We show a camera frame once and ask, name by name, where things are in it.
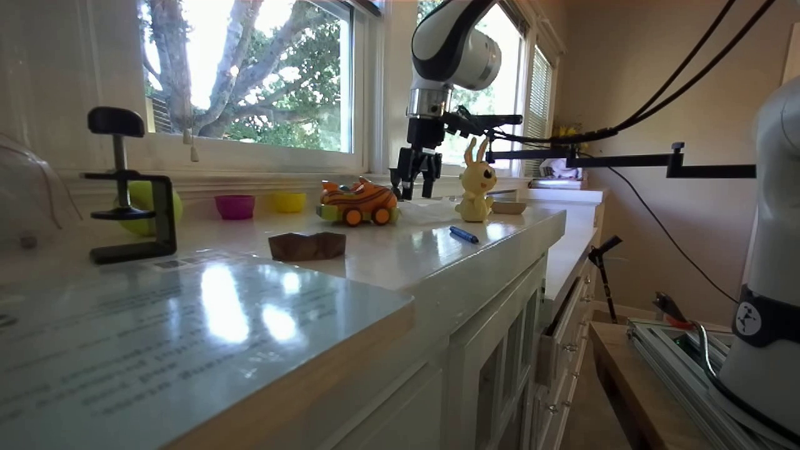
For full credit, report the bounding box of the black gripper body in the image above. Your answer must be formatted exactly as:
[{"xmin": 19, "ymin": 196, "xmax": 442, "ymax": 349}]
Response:
[{"xmin": 398, "ymin": 108, "xmax": 523, "ymax": 175}]

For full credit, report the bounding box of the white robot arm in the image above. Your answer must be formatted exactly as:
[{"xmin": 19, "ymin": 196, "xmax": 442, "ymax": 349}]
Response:
[{"xmin": 389, "ymin": 0, "xmax": 800, "ymax": 440}]

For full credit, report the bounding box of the yellow plush rabbit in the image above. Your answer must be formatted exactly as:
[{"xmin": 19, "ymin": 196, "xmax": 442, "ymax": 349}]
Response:
[{"xmin": 457, "ymin": 136, "xmax": 498, "ymax": 223}]

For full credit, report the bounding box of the orange toy car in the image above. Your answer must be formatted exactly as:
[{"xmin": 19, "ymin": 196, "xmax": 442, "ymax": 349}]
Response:
[{"xmin": 317, "ymin": 178, "xmax": 398, "ymax": 226}]

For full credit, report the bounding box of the blue marker pen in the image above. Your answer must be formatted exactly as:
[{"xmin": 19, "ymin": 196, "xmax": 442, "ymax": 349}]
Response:
[{"xmin": 449, "ymin": 225, "xmax": 480, "ymax": 245}]

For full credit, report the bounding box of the brown wooden block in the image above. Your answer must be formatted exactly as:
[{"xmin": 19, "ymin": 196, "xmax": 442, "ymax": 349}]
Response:
[{"xmin": 270, "ymin": 233, "xmax": 344, "ymax": 261}]

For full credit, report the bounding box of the yellow cup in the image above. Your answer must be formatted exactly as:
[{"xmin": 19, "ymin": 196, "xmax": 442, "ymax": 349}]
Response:
[{"xmin": 270, "ymin": 190, "xmax": 307, "ymax": 214}]

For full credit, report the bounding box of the purple cup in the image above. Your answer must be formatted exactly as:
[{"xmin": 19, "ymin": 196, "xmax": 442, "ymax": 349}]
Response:
[{"xmin": 215, "ymin": 194, "xmax": 255, "ymax": 219}]

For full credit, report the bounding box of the black tripod stand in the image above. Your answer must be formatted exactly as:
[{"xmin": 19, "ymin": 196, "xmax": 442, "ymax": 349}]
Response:
[{"xmin": 587, "ymin": 234, "xmax": 622, "ymax": 321}]

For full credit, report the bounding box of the white cabinet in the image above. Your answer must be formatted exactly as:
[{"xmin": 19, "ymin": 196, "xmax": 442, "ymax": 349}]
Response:
[{"xmin": 329, "ymin": 190, "xmax": 603, "ymax": 450}]

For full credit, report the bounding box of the black table clamp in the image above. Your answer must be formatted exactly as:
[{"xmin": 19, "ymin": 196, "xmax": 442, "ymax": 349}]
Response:
[{"xmin": 85, "ymin": 105, "xmax": 177, "ymax": 264}]

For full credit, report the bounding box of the wooden side table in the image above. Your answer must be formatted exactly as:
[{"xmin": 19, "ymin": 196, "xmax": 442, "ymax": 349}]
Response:
[{"xmin": 590, "ymin": 321, "xmax": 714, "ymax": 450}]

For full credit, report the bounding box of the laminated paper sheet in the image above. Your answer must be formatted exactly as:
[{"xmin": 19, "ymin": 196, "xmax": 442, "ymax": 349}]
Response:
[{"xmin": 0, "ymin": 256, "xmax": 413, "ymax": 450}]

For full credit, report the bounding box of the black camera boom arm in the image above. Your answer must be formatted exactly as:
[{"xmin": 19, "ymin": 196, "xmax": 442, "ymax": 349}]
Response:
[{"xmin": 488, "ymin": 141, "xmax": 758, "ymax": 180}]

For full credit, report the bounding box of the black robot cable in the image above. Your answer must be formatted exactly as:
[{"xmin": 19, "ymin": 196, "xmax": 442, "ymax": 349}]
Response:
[{"xmin": 490, "ymin": 0, "xmax": 779, "ymax": 144}]

